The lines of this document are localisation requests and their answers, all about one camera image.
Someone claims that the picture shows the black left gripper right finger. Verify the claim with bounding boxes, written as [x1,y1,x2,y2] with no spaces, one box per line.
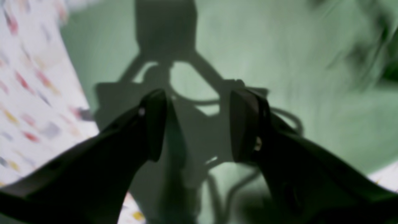
[230,88,398,224]

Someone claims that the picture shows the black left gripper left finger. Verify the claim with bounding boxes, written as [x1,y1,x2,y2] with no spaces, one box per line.
[1,89,167,224]

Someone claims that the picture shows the light green T-shirt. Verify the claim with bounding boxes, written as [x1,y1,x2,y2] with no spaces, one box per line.
[61,0,397,224]

